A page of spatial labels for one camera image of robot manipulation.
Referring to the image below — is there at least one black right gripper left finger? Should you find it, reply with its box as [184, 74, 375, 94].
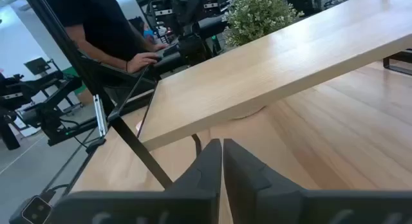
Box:
[51, 138, 223, 224]

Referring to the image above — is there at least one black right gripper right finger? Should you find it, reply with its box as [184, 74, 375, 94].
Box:
[223, 138, 412, 224]

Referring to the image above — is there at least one person's hand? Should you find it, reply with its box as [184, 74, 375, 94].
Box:
[127, 51, 160, 73]
[151, 42, 170, 53]

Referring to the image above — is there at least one person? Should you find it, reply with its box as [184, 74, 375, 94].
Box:
[128, 16, 158, 44]
[41, 0, 152, 73]

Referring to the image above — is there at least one green plant in black pot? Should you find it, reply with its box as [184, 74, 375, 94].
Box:
[223, 0, 305, 50]

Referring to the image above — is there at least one wooden shelf with black frame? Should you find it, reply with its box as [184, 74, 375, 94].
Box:
[136, 0, 412, 157]

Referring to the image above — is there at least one black aluminium rig frame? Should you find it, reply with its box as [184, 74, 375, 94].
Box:
[21, 0, 174, 199]

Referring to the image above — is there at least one small black camera box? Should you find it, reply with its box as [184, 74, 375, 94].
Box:
[8, 194, 54, 224]

